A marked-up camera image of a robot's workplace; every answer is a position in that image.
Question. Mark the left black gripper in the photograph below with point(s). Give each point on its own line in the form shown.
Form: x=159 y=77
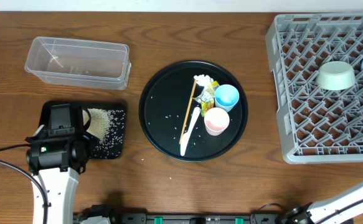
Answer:
x=62 y=132

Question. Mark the mint green bowl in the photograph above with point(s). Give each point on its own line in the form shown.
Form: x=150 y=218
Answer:
x=336 y=75

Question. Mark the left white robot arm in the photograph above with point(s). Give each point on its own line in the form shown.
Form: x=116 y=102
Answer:
x=54 y=195

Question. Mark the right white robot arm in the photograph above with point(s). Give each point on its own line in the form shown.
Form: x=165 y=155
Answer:
x=338 y=209

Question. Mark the grey dishwasher rack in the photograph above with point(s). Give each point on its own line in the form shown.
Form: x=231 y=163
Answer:
x=317 y=125

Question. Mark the black rectangular tray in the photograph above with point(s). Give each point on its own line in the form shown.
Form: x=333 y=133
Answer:
x=110 y=148

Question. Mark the pile of white rice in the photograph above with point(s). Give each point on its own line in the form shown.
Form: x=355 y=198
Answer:
x=100 y=122

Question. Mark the clear plastic bin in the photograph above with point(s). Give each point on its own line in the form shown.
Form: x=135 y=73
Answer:
x=83 y=63

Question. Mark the round black tray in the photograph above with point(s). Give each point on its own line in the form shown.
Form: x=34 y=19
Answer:
x=163 y=105

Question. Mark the white plastic knife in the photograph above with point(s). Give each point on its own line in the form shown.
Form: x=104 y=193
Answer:
x=186 y=136

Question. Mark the wooden chopstick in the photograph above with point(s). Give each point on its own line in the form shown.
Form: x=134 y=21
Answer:
x=188 y=110

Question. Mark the yellow snack wrapper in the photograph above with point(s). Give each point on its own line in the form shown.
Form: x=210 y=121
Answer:
x=206 y=98

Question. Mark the pink plastic cup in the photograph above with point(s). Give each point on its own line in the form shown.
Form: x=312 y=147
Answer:
x=216 y=121

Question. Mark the crumpled white tissue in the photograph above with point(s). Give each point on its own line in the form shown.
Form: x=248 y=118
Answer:
x=203 y=80

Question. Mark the blue plastic cup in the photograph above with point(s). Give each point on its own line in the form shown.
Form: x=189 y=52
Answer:
x=226 y=97

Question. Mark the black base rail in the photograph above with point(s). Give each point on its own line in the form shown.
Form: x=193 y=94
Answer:
x=106 y=214

